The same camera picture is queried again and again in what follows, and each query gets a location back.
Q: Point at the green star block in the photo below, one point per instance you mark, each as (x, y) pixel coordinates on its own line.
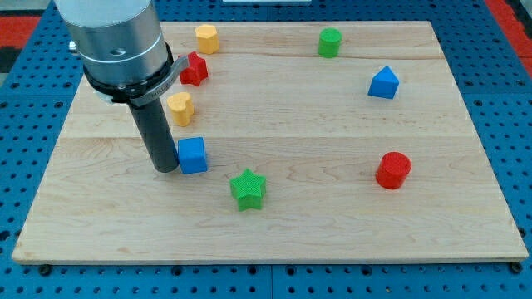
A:
(248, 190)

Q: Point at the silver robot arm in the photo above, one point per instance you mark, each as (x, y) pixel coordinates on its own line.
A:
(122, 48)

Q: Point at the red star block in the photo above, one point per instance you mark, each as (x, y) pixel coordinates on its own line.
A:
(196, 72)

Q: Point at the wooden board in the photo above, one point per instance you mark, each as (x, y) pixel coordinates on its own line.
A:
(271, 104)

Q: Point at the blue cube block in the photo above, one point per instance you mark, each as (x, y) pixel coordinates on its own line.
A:
(192, 155)

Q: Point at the yellow heart block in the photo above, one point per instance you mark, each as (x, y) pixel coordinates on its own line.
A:
(181, 108)

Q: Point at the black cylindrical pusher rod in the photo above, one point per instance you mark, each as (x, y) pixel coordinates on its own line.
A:
(154, 130)

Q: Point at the yellow hexagon block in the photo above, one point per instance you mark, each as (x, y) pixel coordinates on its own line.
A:
(207, 38)

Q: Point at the green cylinder block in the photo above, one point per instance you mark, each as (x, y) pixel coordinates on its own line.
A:
(329, 43)

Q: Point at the red cylinder block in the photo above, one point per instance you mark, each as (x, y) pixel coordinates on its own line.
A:
(393, 170)

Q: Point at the blue triangle block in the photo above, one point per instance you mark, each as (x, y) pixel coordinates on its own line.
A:
(384, 84)

